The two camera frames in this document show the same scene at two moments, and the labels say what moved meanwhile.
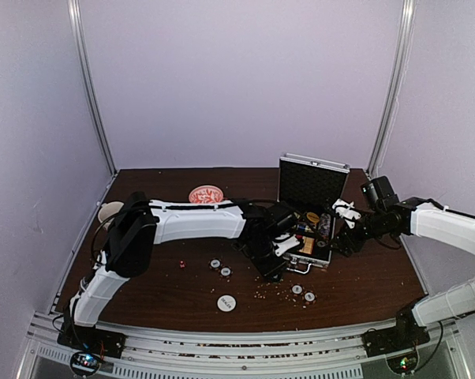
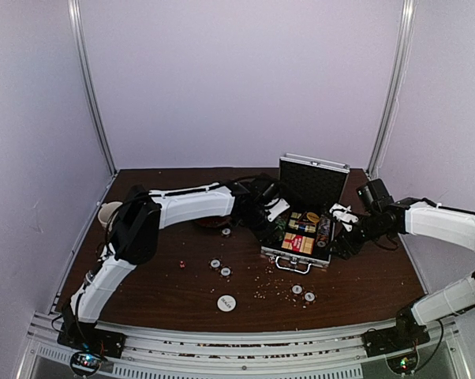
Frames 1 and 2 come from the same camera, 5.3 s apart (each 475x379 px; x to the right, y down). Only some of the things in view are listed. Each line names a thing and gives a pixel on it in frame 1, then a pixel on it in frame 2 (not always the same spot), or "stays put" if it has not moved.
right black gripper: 341,238 stays put
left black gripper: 271,271 to 267,236
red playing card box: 308,245 stays put
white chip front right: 309,297 stays put
